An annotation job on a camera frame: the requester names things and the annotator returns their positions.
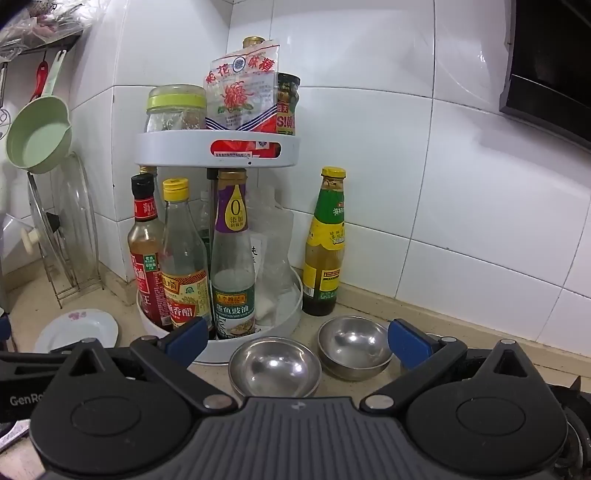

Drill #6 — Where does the glass jar green lid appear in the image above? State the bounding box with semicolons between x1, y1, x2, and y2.
147;84;207;134

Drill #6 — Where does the yellow-capped vinegar bottle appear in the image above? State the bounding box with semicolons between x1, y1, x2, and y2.
159;178;213;330

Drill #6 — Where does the glass lid black knob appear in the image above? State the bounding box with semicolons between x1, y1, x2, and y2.
50;152;99;287

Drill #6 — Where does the glass lid cream knob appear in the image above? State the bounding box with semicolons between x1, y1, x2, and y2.
21;173;77;289

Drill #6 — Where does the red-capped sauce bottle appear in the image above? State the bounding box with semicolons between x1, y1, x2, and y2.
128;173;174;330

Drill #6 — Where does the clear plastic container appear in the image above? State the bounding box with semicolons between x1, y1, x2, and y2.
249;185;296;296

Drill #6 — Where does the white two-tier rotating rack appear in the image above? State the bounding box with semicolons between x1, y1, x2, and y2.
134;130;305;365

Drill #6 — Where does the black gas stove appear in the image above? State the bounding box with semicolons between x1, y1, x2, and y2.
545;376;591;480

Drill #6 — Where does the stainless steel bowl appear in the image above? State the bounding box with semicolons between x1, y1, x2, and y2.
228;337;322;398
317;316;393;381

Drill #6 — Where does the clear red-print seasoning packet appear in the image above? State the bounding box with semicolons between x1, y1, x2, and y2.
203;39;280;134

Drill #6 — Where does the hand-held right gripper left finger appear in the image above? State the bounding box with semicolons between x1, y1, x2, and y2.
58;318;237;414

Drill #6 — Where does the clear labelled plastic bag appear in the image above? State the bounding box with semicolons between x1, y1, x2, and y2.
249;231;301;320

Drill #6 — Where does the purple-label sauce bottle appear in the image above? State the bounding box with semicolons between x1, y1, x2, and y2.
210;170;257;340

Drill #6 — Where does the red-handled utensil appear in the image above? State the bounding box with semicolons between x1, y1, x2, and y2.
30;60;49;102

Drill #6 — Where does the green-label oyster sauce bottle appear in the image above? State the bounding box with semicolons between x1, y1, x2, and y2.
302;166;347;317

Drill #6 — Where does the dark jar red label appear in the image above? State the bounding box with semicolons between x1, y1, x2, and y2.
276;73;302;137

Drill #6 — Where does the wire lid rack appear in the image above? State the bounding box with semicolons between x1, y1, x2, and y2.
34;249;105;310

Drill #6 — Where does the green saucepan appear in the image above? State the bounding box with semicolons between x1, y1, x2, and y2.
6;50;72;175

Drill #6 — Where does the crumpled plastic bag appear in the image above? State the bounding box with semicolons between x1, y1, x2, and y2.
0;0;100;61

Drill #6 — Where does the white floral plate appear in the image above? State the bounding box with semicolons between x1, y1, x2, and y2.
33;308;120;354

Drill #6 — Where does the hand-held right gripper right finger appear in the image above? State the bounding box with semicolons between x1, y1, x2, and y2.
360;318;539;414

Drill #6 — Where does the black range hood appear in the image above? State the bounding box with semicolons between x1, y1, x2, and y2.
499;0;591;151

